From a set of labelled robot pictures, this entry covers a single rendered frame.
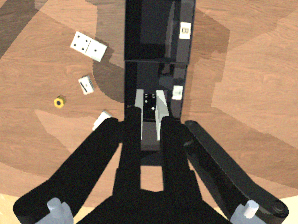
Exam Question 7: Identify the black rack of bins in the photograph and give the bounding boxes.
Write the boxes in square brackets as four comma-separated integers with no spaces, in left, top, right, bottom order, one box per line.
[124,0,196,167]

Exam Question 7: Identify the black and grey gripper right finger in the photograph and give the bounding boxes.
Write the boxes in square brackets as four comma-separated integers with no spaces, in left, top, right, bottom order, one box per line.
[155,90,289,224]

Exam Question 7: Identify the white domino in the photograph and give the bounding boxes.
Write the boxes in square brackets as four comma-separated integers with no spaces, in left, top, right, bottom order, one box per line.
[70,31,108,62]

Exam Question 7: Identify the brass hex nut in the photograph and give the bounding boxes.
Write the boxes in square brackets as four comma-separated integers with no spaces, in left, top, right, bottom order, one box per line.
[54,96,65,108]

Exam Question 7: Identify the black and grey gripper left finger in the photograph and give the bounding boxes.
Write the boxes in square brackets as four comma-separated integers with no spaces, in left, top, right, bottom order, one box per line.
[13,89,143,224]

